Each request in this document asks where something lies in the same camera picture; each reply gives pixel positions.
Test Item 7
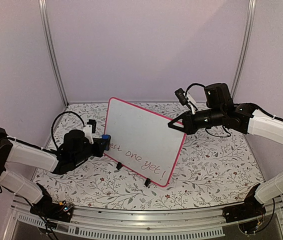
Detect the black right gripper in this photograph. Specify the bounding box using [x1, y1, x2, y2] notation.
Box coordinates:
[167, 107, 224, 137]

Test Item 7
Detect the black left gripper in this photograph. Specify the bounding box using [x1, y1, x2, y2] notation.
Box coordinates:
[71, 138, 108, 166]

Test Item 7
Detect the blue whiteboard eraser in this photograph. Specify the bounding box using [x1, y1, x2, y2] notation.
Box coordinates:
[101, 134, 111, 145]

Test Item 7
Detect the pink framed whiteboard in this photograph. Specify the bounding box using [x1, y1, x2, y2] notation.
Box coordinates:
[104, 97, 186, 188]

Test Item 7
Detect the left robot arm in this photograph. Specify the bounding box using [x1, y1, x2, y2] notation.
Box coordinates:
[0, 127, 111, 220]

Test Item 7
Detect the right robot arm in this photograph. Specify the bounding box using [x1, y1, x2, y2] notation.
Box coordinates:
[168, 83, 283, 223]

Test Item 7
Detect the black stand foot left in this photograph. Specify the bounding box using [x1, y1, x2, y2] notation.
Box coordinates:
[116, 162, 123, 171]

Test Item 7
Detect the floral table mat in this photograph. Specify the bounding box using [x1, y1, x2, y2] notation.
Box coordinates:
[32, 101, 267, 210]

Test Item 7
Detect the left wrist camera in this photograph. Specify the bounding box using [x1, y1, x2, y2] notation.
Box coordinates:
[83, 119, 97, 145]

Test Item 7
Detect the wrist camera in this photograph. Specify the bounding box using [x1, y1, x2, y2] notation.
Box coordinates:
[174, 88, 198, 115]
[83, 119, 97, 145]

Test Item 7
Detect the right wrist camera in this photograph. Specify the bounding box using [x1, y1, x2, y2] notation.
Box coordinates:
[174, 88, 198, 115]

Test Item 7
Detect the right black cable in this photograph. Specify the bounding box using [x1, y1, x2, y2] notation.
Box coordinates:
[185, 83, 234, 138]

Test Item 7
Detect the left black sleeved cable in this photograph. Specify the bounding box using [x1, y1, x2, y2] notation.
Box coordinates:
[50, 110, 86, 151]

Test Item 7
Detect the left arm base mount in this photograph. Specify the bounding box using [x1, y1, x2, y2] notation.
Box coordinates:
[30, 197, 74, 223]

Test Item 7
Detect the front aluminium rail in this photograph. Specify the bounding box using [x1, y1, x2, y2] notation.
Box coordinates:
[7, 199, 283, 240]

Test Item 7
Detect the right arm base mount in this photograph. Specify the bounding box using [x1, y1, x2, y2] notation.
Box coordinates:
[222, 203, 266, 235]

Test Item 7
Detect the right aluminium frame post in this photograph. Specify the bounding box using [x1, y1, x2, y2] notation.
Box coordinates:
[230, 0, 257, 98]

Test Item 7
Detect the aluminium frame post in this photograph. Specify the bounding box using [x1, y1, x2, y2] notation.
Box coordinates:
[38, 0, 69, 107]
[230, 0, 257, 98]

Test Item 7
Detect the left aluminium frame post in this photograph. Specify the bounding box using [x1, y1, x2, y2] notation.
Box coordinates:
[38, 0, 69, 107]

